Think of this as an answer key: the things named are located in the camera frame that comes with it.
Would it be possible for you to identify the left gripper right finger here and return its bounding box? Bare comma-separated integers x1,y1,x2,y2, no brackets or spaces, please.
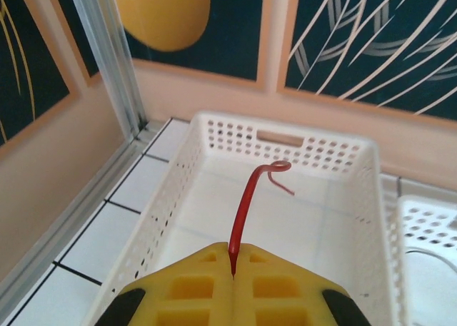
233,243,371,326

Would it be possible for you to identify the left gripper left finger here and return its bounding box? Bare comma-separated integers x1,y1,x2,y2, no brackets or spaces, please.
106,242,236,326

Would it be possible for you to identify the red cable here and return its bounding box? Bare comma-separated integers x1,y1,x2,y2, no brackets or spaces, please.
228,160,296,280

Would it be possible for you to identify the large white perforated basket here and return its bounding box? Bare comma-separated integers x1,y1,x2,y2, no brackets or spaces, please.
81,110,410,326

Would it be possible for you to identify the small white perforated basket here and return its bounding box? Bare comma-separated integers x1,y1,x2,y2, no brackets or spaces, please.
396,193,457,326

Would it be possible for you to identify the aluminium side rail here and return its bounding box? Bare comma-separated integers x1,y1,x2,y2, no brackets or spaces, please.
0,124,169,307

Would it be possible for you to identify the aluminium frame post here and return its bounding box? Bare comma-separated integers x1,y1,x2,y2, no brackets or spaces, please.
66,0,148,145

